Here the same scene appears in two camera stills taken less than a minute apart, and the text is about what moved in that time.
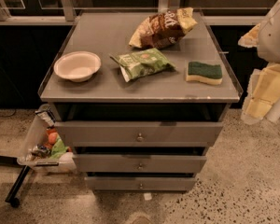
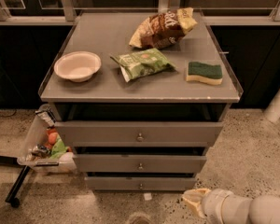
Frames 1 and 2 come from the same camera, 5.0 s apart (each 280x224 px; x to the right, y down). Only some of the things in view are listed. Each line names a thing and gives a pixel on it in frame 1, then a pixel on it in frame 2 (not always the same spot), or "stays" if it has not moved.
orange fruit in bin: (52, 137) stays
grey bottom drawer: (141, 184) stays
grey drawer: (139, 163) stays
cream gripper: (274, 37) → (212, 203)
